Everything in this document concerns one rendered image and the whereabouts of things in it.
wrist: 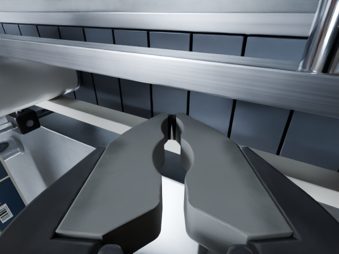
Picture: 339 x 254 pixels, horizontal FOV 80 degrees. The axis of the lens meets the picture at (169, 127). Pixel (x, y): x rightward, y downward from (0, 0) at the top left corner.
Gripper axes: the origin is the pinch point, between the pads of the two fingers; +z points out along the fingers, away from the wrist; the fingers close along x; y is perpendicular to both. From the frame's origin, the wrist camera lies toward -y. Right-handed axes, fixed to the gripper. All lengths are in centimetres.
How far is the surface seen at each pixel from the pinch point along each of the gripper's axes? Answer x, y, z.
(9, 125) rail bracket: -22.3, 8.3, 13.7
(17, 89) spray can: -13.3, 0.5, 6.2
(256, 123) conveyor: 6.4, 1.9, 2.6
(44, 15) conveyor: -13.6, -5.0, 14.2
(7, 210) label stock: -33.6, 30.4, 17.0
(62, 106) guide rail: -11.3, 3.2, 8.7
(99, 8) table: -8.4, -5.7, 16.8
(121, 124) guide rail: -4.3, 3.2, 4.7
